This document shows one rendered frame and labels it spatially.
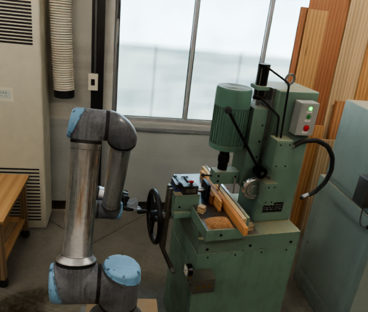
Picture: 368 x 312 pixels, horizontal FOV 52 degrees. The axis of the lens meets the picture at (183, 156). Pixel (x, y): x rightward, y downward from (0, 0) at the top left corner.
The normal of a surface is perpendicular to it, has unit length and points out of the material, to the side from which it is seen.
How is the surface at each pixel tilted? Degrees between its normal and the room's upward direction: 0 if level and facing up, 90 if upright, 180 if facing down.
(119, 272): 9
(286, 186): 90
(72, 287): 70
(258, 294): 90
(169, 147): 90
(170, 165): 90
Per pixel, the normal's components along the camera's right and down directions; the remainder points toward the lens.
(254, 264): 0.28, 0.39
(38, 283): 0.11, -0.92
